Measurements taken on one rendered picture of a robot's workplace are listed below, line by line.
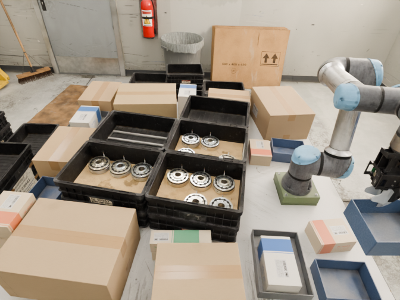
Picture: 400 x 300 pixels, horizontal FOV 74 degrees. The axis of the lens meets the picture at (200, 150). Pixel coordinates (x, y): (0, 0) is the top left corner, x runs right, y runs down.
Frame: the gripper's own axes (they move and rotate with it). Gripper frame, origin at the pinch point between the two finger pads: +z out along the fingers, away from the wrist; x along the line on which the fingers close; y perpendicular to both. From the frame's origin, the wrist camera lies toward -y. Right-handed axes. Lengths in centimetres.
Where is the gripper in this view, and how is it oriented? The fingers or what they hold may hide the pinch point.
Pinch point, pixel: (380, 202)
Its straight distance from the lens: 102.5
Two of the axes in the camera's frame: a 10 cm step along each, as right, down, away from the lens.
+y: -10.0, -0.4, -0.1
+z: -0.4, 8.2, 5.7
